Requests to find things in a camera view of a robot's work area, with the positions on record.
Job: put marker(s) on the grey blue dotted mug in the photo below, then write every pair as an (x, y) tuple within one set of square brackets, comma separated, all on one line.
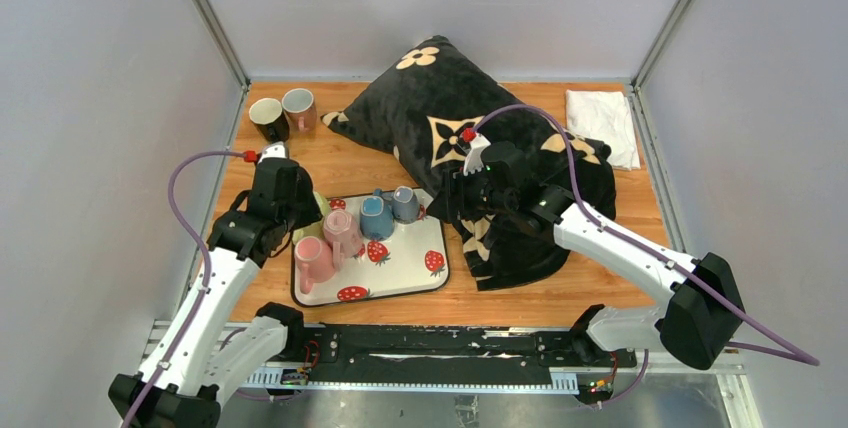
[(405, 205)]

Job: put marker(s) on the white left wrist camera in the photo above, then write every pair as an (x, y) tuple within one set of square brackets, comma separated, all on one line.
[(277, 150)]

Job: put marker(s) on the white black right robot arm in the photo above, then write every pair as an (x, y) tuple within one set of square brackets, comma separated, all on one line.
[(698, 304)]

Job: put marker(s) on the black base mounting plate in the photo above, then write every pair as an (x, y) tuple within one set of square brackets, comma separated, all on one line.
[(450, 359)]

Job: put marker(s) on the white folded cloth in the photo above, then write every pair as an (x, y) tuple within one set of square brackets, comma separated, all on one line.
[(605, 116)]

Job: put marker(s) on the pink round mug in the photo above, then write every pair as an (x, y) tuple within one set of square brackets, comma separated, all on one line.
[(314, 262)]

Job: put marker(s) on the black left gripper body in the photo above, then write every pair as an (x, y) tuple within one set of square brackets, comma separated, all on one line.
[(299, 206)]

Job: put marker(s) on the white strawberry tray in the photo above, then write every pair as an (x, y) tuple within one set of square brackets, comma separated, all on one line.
[(413, 260)]

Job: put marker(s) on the brown pink mug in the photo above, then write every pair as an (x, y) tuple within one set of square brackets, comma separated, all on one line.
[(299, 105)]

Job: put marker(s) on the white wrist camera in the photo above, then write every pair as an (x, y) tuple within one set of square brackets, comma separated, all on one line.
[(477, 143), (277, 150)]

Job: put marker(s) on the pink octagonal mug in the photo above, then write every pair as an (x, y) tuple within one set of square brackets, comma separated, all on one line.
[(342, 232)]

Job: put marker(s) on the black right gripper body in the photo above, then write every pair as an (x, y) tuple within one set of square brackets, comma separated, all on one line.
[(475, 196)]

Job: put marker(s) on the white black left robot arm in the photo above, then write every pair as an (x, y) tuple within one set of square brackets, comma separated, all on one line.
[(188, 378)]

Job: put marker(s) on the black mug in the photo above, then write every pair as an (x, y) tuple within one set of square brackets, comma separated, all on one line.
[(267, 115)]

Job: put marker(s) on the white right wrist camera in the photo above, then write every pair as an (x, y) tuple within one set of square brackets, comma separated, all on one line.
[(477, 143)]

